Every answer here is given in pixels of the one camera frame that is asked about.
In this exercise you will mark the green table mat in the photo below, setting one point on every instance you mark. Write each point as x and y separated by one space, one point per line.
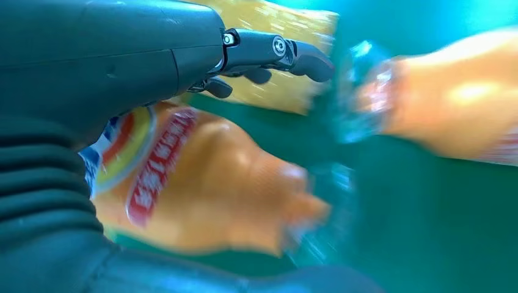
425 222

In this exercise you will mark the yellow tape sheet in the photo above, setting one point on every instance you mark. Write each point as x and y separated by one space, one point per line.
275 18

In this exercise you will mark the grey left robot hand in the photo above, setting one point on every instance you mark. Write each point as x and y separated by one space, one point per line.
101 48

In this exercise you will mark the orange detergent bottle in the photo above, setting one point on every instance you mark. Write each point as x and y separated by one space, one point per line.
453 97
222 182

